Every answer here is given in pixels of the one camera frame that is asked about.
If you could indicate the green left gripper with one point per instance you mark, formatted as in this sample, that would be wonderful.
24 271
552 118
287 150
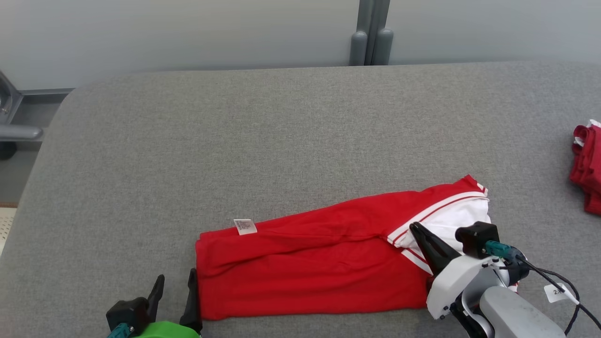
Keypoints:
166 331

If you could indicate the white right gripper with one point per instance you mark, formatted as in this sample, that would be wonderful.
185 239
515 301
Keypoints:
453 281

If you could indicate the red white t-shirt with label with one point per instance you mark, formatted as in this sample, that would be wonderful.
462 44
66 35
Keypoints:
305 272

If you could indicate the grey fabric sofa cushion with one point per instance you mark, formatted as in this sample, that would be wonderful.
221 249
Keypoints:
235 141

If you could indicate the cream perforated laundry basket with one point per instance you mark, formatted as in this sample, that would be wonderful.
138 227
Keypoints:
5 225

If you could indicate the grey centre column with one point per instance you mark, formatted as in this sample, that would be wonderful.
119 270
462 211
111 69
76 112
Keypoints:
371 19

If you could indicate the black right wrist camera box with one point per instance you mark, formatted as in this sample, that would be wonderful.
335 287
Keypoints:
476 237

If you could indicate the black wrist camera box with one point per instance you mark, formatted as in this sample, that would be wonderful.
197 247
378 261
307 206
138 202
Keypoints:
476 237
127 312

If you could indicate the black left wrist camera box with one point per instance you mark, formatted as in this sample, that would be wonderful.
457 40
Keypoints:
127 312

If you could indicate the grey rounded post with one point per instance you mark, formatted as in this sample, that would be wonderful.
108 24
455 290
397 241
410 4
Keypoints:
358 49
382 47

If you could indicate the grey metal cart frame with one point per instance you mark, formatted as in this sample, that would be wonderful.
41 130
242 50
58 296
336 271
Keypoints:
19 132

